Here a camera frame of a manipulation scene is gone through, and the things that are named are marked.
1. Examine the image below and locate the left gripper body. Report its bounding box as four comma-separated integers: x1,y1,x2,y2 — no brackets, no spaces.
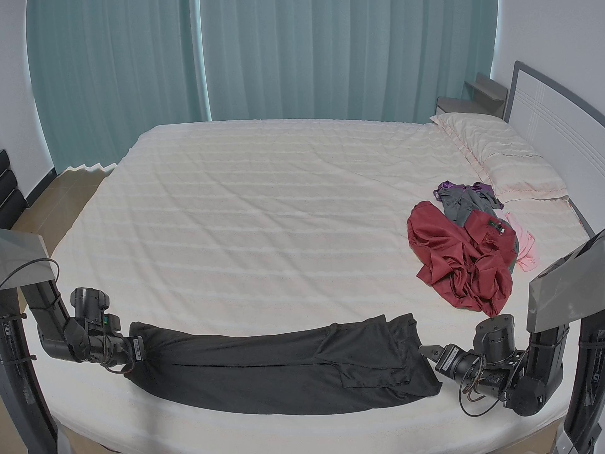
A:
111,333,145,367

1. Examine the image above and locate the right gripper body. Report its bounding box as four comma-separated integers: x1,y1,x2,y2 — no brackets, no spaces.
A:
437,344,479,383

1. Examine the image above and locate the black T-shirt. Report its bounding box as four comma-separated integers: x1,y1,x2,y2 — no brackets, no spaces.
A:
123,313,443,416

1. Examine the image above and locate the dark red garment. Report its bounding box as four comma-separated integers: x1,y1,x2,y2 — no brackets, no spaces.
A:
407,201,518,317

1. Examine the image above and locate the pink garment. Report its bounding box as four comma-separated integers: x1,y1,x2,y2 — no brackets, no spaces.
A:
506,212,541,271

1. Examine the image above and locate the grey and purple garment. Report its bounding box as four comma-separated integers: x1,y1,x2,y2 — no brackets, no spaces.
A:
434,181,504,228

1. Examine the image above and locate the black chest of drawers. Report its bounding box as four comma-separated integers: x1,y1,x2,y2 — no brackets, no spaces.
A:
0,148,28,230

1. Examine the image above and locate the bed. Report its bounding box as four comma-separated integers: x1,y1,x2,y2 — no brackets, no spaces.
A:
33,61,605,443

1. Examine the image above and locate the cream pillow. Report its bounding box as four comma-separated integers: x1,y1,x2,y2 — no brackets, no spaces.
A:
429,112,569,203

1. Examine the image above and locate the grey bedside table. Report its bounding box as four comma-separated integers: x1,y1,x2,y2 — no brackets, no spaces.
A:
436,72,509,121

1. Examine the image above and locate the blue-green curtain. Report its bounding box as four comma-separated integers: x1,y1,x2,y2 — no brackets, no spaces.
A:
199,0,499,123
26,0,211,174

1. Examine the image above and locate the black cable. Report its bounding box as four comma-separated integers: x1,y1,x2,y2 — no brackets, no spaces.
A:
458,362,504,417
0,258,62,293

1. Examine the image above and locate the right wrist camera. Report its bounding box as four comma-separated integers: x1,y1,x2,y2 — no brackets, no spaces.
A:
474,314,517,357

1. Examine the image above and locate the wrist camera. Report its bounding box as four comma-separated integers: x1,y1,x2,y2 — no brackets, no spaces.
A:
71,288,123,335
474,314,517,357

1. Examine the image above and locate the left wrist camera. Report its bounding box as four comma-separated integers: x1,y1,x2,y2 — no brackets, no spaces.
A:
71,288,123,335

